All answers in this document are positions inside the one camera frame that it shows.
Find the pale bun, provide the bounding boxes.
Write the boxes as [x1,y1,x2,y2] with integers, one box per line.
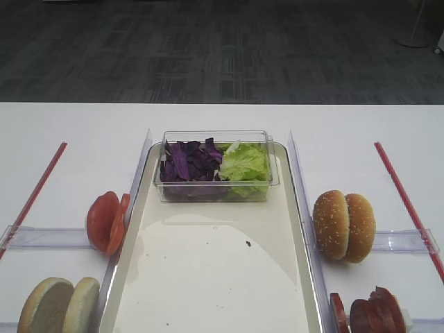
[62,277,100,333]
[17,277,74,333]

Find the green lettuce leaves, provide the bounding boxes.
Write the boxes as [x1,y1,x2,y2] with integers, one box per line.
[219,140,270,182]

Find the thin red tomato slice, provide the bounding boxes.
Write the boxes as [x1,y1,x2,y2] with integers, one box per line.
[105,194,130,257]

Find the large red tomato slice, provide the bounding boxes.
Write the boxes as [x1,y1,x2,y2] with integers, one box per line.
[86,191,119,252]

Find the dark brown meat patty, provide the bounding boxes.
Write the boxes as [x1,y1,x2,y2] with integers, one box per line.
[350,298,407,332]

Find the clear plastic salad container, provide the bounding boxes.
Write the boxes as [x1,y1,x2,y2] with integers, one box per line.
[153,130,280,203]

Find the purple cabbage leaves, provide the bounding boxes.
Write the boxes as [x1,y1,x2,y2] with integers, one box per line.
[160,137,223,182]

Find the cream metal tray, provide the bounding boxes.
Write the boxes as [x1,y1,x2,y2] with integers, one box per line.
[99,144,323,332]

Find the sesame bun top left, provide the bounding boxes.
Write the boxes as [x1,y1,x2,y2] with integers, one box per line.
[313,190,350,260]

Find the sesame bun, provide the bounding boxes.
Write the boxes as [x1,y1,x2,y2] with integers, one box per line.
[344,194,376,264]
[313,190,350,260]

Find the sesame bun top right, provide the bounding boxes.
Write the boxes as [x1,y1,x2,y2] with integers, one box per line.
[344,194,376,264]

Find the right red strip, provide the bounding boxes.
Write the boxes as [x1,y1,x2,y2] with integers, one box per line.
[374,142,443,281]

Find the red strip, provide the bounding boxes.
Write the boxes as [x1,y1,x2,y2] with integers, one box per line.
[0,142,67,258]
[374,142,443,281]

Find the left red strip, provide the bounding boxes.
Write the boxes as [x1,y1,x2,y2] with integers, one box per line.
[0,142,67,258]

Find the red salami slice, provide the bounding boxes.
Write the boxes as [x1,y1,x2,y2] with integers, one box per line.
[330,293,350,333]

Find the red bacon slice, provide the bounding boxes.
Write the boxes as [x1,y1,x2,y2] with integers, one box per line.
[369,286,399,308]

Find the left clear long rail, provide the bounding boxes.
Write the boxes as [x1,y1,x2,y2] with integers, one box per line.
[92,129,152,332]

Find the clear sesame bun holder rail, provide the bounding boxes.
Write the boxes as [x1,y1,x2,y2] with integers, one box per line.
[371,229,440,255]

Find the clear tomato holder rail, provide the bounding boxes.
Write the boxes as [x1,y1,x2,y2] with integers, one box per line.
[1,225,93,250]

